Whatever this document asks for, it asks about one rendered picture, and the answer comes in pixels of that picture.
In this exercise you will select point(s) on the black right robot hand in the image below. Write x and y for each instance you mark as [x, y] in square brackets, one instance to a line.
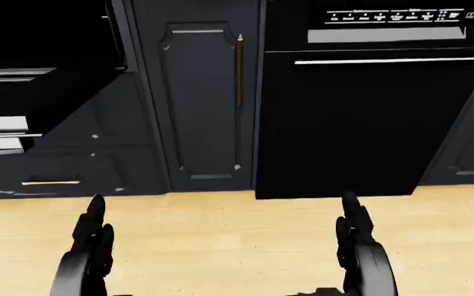
[360, 243]

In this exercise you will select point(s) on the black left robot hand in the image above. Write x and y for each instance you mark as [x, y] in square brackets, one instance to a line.
[91, 234]

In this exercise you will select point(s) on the black open oven door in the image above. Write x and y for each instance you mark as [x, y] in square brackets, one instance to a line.
[10, 92]

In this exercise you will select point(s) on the black oven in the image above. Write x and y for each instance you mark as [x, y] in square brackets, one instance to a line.
[43, 34]

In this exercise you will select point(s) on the dark cabinet drawer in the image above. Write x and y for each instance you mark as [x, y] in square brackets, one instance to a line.
[64, 172]

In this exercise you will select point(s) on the black dishwasher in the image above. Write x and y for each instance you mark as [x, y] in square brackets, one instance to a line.
[364, 101]

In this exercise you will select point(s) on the dark narrow cabinet door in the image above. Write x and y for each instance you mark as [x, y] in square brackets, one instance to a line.
[204, 101]

